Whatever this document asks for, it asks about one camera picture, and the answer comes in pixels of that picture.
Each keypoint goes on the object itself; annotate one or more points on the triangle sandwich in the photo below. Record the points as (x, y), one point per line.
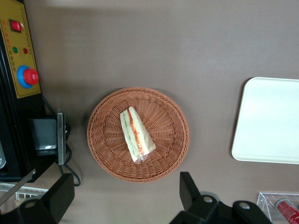
(135, 133)

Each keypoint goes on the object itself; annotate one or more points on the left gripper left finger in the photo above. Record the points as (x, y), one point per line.
(58, 198)

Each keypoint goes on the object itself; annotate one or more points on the round brown wicker basket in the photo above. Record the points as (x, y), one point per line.
(163, 130)

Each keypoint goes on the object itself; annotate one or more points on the black box with metal plate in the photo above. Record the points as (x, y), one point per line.
(44, 135)

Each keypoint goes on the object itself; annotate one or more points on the black yellow control box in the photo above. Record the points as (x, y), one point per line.
(16, 46)

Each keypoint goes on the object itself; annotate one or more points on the clear acrylic bottle rack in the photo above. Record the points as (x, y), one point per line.
(266, 200)

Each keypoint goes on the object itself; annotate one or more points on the cream plastic tray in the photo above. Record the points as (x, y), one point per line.
(268, 121)

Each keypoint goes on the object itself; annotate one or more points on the red cola bottle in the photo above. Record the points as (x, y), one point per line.
(288, 210)

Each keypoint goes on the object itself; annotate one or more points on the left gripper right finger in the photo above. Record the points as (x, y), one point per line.
(189, 196)

